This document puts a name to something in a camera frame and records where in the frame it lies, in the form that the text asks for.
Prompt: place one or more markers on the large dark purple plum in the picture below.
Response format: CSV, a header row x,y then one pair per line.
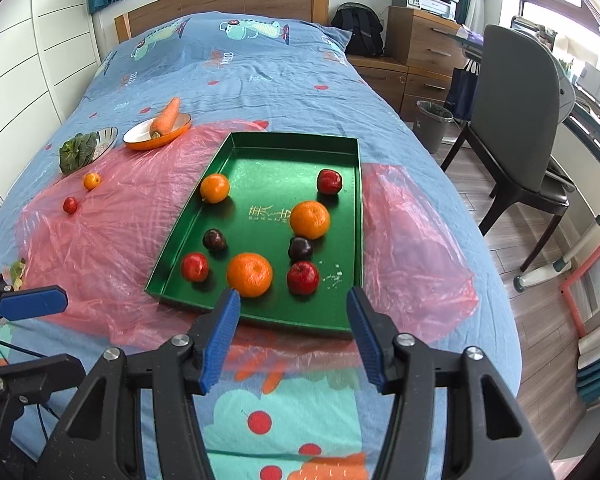
x,y
300,248

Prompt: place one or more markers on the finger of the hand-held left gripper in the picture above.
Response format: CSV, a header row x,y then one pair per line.
x,y
30,302
35,375

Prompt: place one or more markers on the black backpack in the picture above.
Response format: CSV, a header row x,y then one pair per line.
x,y
357,27

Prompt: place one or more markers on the white wardrobe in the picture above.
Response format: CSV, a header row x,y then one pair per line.
x,y
30,60

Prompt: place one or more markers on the orange oval dish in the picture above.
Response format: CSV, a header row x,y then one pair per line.
x,y
137,135

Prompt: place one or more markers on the small dark purple plum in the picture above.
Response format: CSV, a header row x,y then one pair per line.
x,y
214,240

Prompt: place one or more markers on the red apple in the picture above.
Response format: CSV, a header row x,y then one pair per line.
x,y
303,277
329,181

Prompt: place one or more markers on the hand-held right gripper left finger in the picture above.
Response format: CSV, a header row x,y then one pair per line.
x,y
222,340

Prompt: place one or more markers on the pink plastic sheet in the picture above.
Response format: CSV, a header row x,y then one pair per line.
x,y
105,240

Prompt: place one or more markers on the yellow orange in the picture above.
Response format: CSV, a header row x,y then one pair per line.
x,y
91,181

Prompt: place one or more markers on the pink tube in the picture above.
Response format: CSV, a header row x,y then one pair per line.
x,y
572,295

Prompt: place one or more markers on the large orange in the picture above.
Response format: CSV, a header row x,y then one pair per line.
x,y
310,220
249,275

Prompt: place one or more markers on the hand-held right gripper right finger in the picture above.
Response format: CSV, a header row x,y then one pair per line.
x,y
367,345

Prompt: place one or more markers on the carrot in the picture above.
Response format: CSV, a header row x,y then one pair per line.
x,y
166,117

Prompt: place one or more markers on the loose green vegetable leaf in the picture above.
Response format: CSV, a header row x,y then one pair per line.
x,y
17,272

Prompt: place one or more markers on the bok choy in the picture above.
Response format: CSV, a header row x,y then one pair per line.
x,y
77,152

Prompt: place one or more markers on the dark blue bag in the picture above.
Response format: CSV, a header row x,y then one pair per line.
x,y
462,92

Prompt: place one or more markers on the small tangerine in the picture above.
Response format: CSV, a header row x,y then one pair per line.
x,y
215,188

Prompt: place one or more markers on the wooden nightstand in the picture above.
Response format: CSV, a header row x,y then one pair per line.
x,y
380,80

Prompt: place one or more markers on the grey trash bin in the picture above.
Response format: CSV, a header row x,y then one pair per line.
x,y
432,130

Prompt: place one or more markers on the grey chair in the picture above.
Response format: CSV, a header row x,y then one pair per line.
x,y
515,110

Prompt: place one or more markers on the blue printed bed sheet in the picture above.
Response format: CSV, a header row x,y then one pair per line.
x,y
280,85

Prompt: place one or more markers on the small red plum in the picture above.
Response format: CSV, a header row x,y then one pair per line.
x,y
70,205

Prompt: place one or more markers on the patterned ceramic bowl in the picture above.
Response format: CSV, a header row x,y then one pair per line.
x,y
106,137

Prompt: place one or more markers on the green tray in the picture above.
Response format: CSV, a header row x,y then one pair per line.
x,y
280,170

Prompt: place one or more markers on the wooden drawer chest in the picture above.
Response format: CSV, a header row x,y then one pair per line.
x,y
420,40

